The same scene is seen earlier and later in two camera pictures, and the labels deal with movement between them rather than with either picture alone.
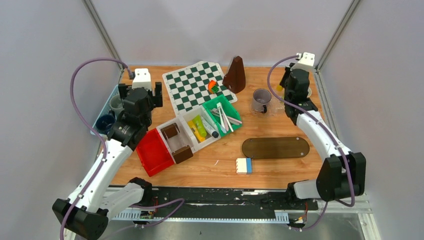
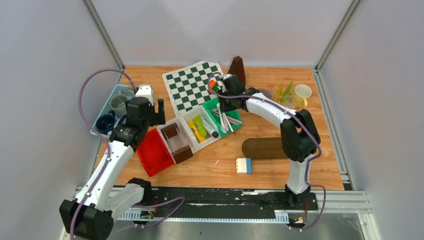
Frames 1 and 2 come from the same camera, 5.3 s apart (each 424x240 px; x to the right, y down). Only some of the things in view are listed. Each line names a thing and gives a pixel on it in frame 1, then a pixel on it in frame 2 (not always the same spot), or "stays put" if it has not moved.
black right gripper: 286,73 -> 224,107
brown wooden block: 182,154 stays put
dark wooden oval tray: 275,147 stays put
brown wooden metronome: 234,79 stays put
